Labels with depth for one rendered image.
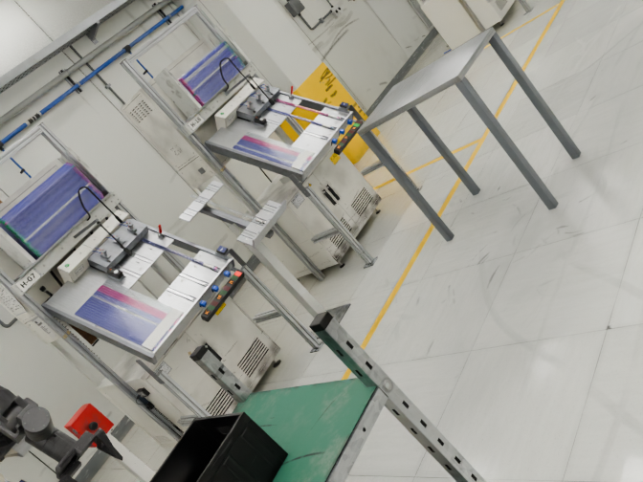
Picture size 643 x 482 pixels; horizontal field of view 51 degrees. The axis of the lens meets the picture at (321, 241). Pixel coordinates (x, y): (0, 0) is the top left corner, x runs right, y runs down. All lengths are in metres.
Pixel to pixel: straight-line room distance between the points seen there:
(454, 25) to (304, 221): 3.56
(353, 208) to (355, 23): 3.84
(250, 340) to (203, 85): 1.67
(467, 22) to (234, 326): 4.43
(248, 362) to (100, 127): 2.66
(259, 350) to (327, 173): 1.36
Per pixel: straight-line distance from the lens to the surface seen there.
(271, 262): 3.78
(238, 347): 3.88
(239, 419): 1.13
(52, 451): 1.65
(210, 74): 4.53
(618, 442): 2.16
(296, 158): 4.14
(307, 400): 1.26
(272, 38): 6.42
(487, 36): 3.37
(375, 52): 8.14
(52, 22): 6.08
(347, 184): 4.68
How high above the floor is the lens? 1.49
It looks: 16 degrees down
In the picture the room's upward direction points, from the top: 42 degrees counter-clockwise
